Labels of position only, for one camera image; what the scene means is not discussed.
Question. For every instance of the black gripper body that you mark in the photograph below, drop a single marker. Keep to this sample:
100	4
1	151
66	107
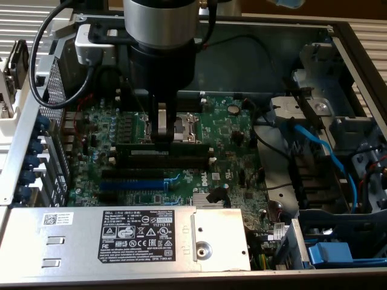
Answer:
163	69

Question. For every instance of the green RAM stick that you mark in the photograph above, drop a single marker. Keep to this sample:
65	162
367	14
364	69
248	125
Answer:
187	148

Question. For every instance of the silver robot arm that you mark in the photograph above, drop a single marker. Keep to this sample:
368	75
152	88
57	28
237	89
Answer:
160	21

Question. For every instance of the black RAM slot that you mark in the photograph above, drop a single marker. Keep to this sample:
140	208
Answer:
169	163

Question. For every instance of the metal CPU socket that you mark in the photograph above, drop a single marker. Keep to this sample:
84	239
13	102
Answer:
187	127

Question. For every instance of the green motherboard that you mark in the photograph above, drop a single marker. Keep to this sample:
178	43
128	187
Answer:
217	133

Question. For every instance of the round coin battery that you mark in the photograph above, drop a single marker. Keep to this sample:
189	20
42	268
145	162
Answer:
233	109

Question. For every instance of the long black expansion slot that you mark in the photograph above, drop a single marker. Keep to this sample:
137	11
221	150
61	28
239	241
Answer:
133	174

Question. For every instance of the blue expansion slot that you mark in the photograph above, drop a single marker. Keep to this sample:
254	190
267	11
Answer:
130	185

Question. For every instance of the grey open PC case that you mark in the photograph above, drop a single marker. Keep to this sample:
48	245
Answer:
242	60

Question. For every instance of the silver chipset heatsink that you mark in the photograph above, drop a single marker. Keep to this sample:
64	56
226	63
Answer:
199	201

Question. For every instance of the short black expansion slot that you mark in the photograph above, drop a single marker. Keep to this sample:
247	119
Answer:
107	197

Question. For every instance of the blue card retention clip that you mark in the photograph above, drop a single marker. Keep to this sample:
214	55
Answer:
24	194
37	144
27	177
31	161
42	124

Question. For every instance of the black hard disk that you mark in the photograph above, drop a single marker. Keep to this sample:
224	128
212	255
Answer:
18	66

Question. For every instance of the white parts rack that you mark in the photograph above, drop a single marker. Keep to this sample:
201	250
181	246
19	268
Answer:
18	124

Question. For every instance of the silver power supply unit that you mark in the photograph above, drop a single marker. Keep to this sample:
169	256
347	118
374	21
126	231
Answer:
75	241

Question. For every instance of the grey metal disk bay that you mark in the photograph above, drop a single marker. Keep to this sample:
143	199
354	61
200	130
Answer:
320	60

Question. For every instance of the green graphics card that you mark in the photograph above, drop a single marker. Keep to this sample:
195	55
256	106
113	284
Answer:
4	108

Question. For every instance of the black disk bay tray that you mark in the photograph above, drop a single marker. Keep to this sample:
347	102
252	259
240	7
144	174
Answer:
332	223

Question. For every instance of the blue plastic latch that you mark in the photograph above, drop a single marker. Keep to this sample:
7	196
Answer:
329	253

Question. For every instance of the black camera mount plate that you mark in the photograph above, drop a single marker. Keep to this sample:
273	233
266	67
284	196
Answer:
99	33

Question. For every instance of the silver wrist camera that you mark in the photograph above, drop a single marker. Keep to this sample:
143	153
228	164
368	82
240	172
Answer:
83	42

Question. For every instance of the grey metal corner bracket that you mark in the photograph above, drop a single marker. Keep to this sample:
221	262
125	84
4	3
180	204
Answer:
62	28

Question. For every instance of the grey metal drive bracket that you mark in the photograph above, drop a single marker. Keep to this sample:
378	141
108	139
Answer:
290	105

